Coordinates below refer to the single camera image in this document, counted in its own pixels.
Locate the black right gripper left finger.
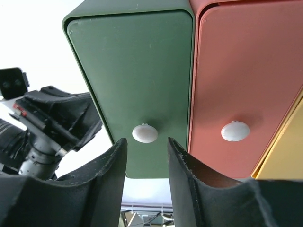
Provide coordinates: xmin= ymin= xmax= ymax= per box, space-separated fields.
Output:
xmin=0 ymin=138 xmax=127 ymax=227

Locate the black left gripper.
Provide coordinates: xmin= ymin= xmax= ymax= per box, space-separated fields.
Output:
xmin=14 ymin=86 xmax=102 ymax=151

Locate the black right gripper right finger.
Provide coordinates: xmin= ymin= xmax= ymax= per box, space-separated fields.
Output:
xmin=168 ymin=138 xmax=303 ymax=227

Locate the green top drawer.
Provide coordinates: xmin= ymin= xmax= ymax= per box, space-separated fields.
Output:
xmin=67 ymin=10 xmax=193 ymax=178

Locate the three-tier drawer organizer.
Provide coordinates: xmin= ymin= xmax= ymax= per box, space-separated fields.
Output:
xmin=62 ymin=0 xmax=303 ymax=179

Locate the yellow bottom drawer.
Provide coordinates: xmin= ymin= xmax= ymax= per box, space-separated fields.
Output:
xmin=251 ymin=92 xmax=303 ymax=180

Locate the red middle drawer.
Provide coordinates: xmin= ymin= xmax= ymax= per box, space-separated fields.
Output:
xmin=188 ymin=0 xmax=303 ymax=178

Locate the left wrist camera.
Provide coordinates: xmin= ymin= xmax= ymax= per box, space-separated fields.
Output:
xmin=0 ymin=67 xmax=29 ymax=100

